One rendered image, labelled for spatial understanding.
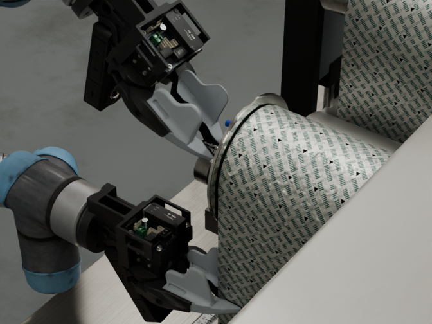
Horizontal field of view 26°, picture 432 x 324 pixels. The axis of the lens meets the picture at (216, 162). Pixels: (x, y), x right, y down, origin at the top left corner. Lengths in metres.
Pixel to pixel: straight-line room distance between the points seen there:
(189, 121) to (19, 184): 0.29
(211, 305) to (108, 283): 0.34
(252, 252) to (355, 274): 0.68
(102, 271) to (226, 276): 0.38
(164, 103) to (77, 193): 0.21
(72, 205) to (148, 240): 0.12
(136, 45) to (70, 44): 2.73
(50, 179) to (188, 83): 0.24
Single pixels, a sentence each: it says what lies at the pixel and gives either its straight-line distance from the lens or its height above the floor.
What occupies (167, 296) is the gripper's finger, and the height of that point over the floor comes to 1.10.
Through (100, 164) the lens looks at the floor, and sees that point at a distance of 3.03.
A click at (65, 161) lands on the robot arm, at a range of 1.34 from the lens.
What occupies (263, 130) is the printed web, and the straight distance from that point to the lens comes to 0.93.
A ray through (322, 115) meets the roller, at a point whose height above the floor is 1.23.
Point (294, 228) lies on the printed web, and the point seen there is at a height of 1.25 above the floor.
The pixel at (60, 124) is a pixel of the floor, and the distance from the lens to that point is 3.23.
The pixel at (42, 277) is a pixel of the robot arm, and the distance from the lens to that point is 1.24.
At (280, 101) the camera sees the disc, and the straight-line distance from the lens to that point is 1.00.
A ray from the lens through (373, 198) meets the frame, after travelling 0.32.
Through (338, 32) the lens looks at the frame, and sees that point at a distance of 1.30.
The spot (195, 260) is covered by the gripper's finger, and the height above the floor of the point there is 1.11.
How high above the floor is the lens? 1.86
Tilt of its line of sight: 38 degrees down
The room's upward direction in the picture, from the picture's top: straight up
